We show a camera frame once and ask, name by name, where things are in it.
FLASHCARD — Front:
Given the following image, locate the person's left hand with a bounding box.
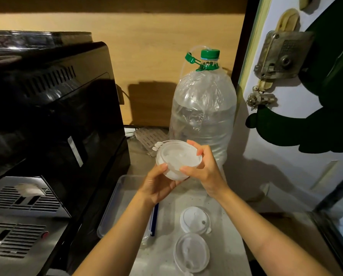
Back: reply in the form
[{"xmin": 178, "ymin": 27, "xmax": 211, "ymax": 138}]
[{"xmin": 138, "ymin": 163, "xmax": 186, "ymax": 207}]

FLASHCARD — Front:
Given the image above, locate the person's right hand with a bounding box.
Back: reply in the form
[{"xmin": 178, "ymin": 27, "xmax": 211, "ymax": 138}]
[{"xmin": 179, "ymin": 139, "xmax": 230, "ymax": 197}]

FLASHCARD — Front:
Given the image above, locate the clear rectangular plastic tray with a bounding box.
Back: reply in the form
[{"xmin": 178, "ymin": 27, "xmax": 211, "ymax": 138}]
[{"xmin": 96, "ymin": 174, "xmax": 160, "ymax": 248}]

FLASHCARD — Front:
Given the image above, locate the clear plastic lid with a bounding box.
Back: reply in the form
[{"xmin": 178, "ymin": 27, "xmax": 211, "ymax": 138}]
[{"xmin": 173, "ymin": 232, "xmax": 210, "ymax": 276}]

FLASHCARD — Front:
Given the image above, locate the person's left forearm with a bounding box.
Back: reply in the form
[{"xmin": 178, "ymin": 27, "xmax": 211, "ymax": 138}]
[{"xmin": 72, "ymin": 192, "xmax": 159, "ymax": 276}]

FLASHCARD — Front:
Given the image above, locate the person's right forearm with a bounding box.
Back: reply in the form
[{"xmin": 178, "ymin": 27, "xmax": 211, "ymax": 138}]
[{"xmin": 207, "ymin": 185, "xmax": 333, "ymax": 276}]

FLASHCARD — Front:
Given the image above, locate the perforated clear plastic tray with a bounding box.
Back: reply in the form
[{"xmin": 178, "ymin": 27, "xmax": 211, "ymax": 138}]
[{"xmin": 134, "ymin": 128, "xmax": 170, "ymax": 157}]

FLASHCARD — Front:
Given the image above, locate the large clear water bottle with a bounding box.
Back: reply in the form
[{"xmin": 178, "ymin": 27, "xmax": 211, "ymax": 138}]
[{"xmin": 168, "ymin": 60, "xmax": 237, "ymax": 181}]

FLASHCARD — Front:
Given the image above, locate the white door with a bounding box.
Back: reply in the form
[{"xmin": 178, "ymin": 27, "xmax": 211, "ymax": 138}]
[{"xmin": 237, "ymin": 0, "xmax": 343, "ymax": 210}]

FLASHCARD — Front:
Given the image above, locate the green bottle cap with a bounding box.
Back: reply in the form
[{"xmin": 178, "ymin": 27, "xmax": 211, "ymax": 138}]
[{"xmin": 200, "ymin": 49, "xmax": 220, "ymax": 61}]

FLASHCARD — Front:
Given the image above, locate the black coffee machine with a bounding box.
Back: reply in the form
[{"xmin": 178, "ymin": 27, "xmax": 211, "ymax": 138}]
[{"xmin": 0, "ymin": 41, "xmax": 131, "ymax": 276}]

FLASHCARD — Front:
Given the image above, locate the green cartoon door sticker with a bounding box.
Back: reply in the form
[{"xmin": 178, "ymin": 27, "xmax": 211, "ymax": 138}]
[{"xmin": 245, "ymin": 0, "xmax": 343, "ymax": 154}]

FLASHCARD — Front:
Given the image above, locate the metal door lock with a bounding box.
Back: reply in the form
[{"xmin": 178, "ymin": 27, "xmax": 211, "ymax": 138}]
[
  {"xmin": 257, "ymin": 8, "xmax": 300, "ymax": 92},
  {"xmin": 254, "ymin": 30, "xmax": 315, "ymax": 80}
]

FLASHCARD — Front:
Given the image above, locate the large silver drip tray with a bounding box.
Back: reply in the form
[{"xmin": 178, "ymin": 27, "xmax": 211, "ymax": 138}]
[{"xmin": 0, "ymin": 217, "xmax": 70, "ymax": 276}]

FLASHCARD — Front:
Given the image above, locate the coffee bean hopper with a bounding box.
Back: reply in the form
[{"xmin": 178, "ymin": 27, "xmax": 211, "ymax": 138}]
[{"xmin": 0, "ymin": 30, "xmax": 93, "ymax": 56}]

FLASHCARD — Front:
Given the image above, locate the green bottle handle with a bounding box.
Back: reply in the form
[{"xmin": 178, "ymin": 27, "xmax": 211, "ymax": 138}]
[{"xmin": 185, "ymin": 52, "xmax": 219, "ymax": 72}]

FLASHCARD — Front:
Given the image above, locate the dark door frame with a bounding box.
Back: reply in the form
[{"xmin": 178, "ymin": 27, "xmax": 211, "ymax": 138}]
[{"xmin": 231, "ymin": 0, "xmax": 261, "ymax": 87}]

